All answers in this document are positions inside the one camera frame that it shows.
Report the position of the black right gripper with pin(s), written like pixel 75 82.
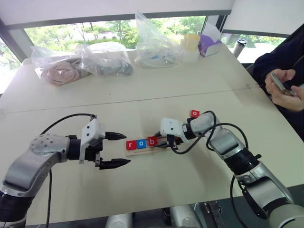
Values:
pixel 174 141

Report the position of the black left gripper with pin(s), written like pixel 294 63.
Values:
pixel 92 153

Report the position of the red letter b block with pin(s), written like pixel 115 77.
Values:
pixel 152 141

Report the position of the silver smartphone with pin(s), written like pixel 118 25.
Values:
pixel 281 85

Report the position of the person's dark sleeved forearm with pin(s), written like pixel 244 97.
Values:
pixel 273 63

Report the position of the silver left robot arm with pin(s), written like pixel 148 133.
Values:
pixel 42 152

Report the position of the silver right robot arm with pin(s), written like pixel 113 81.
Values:
pixel 228 140

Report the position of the red letter r block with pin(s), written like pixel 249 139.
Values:
pixel 130 145

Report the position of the blue letter o block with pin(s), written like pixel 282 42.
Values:
pixel 141 143

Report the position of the wooden letter tray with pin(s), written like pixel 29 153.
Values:
pixel 142 152

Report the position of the red letter o block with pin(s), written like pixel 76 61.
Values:
pixel 194 113

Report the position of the silver rounded robot shape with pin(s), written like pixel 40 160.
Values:
pixel 118 221

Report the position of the person's right hand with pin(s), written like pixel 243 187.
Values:
pixel 273 85

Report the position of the person's left hand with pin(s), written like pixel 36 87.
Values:
pixel 288 102

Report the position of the plastic bag with grey item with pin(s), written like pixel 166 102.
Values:
pixel 111 64

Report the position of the translucent white plastic container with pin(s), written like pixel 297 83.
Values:
pixel 190 55

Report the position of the tall clear plastic bag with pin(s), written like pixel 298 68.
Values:
pixel 152 45

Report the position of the plastic bag with pink cloth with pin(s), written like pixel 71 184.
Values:
pixel 59 71

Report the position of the yellowish plastic cup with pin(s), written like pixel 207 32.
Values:
pixel 192 41

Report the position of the purple tissue box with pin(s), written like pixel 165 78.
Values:
pixel 210 46

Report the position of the wide white roller blind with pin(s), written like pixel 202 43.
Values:
pixel 95 8

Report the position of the narrow white roller blind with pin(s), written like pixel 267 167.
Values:
pixel 266 14

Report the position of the person's dark sweater torso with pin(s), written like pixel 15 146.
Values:
pixel 294 35

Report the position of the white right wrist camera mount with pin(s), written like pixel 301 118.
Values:
pixel 171 127

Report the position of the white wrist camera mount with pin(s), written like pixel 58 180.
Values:
pixel 91 129
pixel 171 127

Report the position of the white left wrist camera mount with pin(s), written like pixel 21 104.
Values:
pixel 91 129

